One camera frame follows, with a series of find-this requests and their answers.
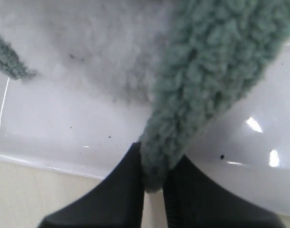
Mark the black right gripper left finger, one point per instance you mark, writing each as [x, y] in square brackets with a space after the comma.
[116, 202]

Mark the white plush snowman toy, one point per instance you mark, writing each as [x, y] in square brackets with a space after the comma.
[109, 47]

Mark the white plastic tray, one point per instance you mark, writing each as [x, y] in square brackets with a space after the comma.
[246, 150]

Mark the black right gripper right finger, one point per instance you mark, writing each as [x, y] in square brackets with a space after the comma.
[193, 200]

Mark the green knitted scarf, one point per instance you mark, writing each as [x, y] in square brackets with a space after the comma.
[218, 50]

